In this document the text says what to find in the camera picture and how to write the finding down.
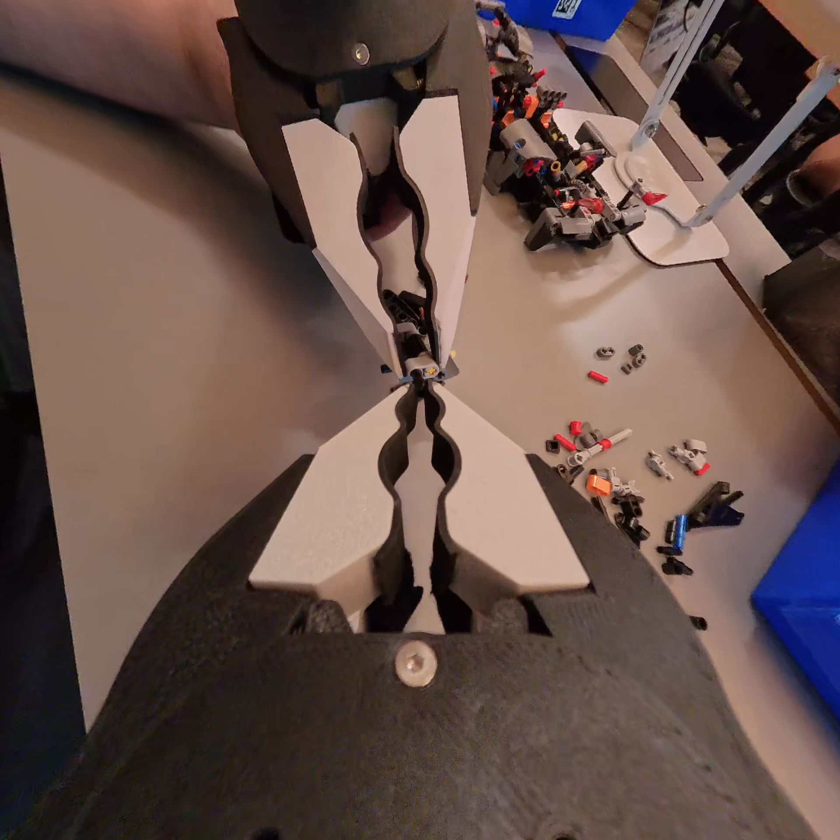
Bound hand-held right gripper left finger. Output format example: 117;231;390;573
248;386;419;634

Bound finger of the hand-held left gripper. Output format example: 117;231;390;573
281;117;403;376
399;94;480;360

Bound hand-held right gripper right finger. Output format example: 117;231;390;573
424;385;591;630

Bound pile of lego pieces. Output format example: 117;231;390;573
543;420;746;578

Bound yellow axle lego assembly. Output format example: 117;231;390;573
381;289;457;395

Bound person's left forearm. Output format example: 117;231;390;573
0;0;240;129

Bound partly built lego car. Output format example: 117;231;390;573
484;62;670;253

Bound white rounded board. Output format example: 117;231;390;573
554;108;731;269

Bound person's legs blue pants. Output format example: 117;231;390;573
0;157;89;840

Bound white book stand frame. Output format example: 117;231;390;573
633;0;840;229

